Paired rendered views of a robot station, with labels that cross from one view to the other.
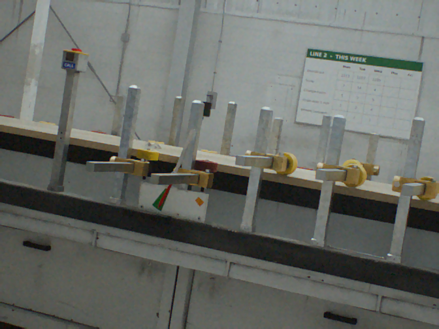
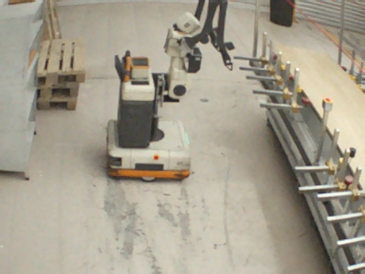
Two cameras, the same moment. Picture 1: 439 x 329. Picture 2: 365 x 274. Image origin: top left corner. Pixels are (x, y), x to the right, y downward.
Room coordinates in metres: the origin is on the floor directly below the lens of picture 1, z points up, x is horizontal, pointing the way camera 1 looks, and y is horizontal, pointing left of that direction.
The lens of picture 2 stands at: (0.40, -1.96, 2.64)
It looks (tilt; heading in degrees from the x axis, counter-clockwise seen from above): 27 degrees down; 60
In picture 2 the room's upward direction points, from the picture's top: 6 degrees clockwise
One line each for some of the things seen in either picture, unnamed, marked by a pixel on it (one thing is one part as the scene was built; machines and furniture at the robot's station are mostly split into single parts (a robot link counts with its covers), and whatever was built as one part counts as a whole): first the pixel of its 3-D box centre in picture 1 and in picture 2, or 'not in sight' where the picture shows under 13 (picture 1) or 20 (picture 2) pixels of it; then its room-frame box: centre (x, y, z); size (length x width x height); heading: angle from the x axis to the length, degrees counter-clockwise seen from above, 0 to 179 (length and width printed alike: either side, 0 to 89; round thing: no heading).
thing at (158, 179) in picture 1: (182, 179); (325, 188); (2.71, 0.11, 0.84); 0.43 x 0.03 x 0.04; 160
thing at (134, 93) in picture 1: (125, 151); (331, 160); (2.93, 0.34, 0.89); 0.04 x 0.04 x 0.48; 70
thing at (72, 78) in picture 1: (63, 130); (321, 137); (3.02, 0.59, 0.93); 0.05 x 0.05 x 0.45; 70
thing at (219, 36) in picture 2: not in sight; (222, 21); (2.79, 1.72, 1.40); 0.11 x 0.06 x 0.43; 70
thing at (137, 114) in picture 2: not in sight; (138, 99); (2.34, 2.12, 0.59); 0.55 x 0.34 x 0.83; 70
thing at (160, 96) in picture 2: not in sight; (170, 86); (2.61, 2.09, 0.68); 0.28 x 0.27 x 0.25; 70
